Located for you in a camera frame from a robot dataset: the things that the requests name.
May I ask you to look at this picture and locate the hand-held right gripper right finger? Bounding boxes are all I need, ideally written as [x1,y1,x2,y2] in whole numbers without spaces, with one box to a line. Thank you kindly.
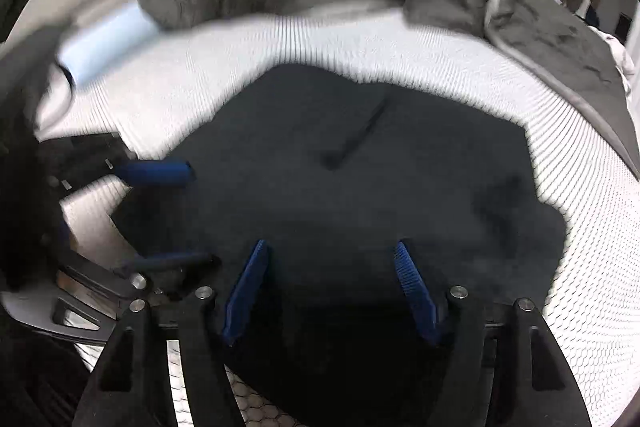
[392,241,594,427]

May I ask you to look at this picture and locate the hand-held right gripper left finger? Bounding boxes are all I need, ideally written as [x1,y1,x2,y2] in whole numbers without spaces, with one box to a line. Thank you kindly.
[75,238,274,427]

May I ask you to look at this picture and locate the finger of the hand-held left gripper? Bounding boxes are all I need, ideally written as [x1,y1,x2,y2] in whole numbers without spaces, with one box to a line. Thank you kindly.
[115,251,222,279]
[117,159,196,190]

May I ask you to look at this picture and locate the black pants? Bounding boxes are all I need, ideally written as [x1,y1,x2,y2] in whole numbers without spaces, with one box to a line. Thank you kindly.
[110,63,569,427]

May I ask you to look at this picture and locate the bed with white honeycomb cover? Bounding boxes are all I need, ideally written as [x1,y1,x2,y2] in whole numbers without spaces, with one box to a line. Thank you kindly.
[35,4,640,427]

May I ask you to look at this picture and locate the light blue pillow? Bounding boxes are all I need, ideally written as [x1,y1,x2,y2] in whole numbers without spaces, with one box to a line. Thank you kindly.
[57,4,162,86]

